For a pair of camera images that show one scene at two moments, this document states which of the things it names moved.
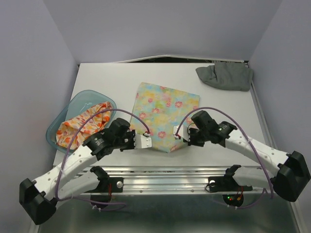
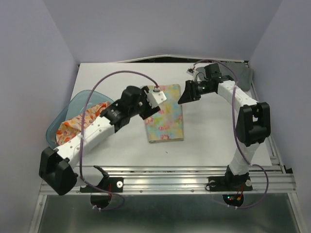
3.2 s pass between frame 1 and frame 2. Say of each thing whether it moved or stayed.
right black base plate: stayed
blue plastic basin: stayed
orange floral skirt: stayed
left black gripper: moved
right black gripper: moved
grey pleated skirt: stayed
